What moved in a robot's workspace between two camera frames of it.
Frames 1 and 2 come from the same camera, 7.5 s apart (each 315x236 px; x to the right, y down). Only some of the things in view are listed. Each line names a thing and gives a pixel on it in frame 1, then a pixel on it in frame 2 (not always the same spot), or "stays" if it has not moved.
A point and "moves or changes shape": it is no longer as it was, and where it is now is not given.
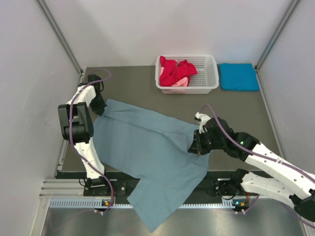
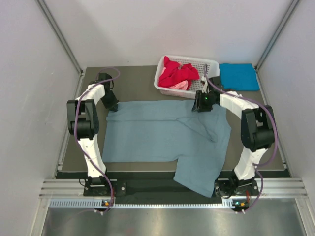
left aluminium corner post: (60, 37) stays
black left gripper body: (97, 103) to (110, 100)
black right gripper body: (205, 142) to (204, 101)
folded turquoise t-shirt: (238, 77) stays
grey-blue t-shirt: (140, 144) moves or changes shape
